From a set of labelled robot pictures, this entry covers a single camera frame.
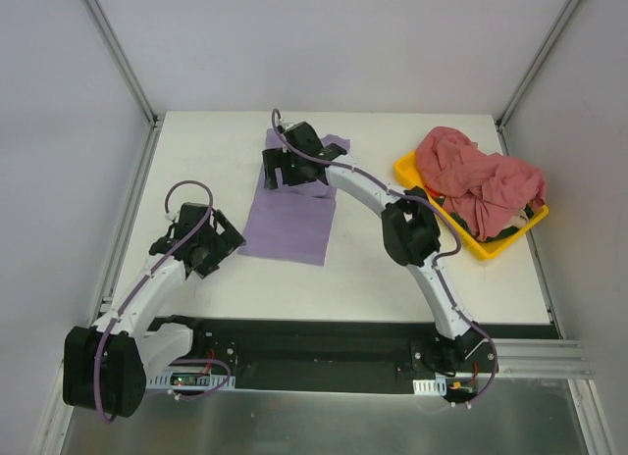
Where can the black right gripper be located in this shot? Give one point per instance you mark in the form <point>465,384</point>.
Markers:
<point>277,166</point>

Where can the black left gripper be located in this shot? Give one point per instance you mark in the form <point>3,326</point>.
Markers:
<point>225,239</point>

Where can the purple t shirt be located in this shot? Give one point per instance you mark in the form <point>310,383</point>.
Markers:
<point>290,223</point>

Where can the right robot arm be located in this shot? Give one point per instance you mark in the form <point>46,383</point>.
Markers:
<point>410,229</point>

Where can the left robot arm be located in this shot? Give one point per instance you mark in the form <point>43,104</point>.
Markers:
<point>161,278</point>

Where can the green t shirt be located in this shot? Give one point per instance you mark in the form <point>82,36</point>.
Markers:
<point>503,234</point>

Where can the pink t shirt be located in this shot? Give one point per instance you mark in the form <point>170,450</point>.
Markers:
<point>486,190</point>

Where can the white cloth in tray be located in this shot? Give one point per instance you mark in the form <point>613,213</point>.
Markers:
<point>518,221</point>

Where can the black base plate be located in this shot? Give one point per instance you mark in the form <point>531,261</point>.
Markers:
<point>343,357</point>

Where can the left aluminium frame post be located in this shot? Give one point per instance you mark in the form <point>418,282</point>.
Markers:
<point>120,59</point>

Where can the aluminium frame post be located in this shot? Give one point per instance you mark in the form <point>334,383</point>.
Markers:
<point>557,29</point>
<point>120,59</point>

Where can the white slotted cable duct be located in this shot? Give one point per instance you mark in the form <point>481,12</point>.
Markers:
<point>190,381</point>

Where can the right aluminium frame post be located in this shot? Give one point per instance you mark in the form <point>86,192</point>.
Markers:
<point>557,29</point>

